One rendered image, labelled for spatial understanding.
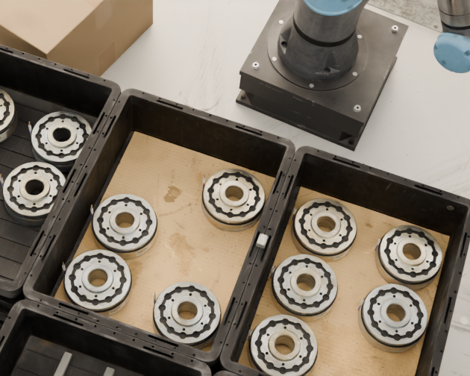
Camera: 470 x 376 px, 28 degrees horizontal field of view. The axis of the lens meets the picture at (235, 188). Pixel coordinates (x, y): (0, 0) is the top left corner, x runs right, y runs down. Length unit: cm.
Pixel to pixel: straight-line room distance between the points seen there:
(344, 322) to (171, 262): 29
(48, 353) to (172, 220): 29
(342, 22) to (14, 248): 67
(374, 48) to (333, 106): 16
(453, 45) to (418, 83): 41
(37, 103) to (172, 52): 35
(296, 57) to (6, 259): 63
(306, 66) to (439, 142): 31
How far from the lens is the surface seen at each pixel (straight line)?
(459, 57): 153
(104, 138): 149
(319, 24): 164
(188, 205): 154
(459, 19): 150
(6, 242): 153
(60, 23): 168
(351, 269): 152
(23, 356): 145
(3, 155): 161
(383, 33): 184
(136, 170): 158
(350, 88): 175
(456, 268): 145
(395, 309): 149
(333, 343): 147
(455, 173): 182
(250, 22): 195
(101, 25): 175
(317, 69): 172
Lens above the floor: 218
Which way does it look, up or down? 59 degrees down
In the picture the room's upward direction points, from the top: 9 degrees clockwise
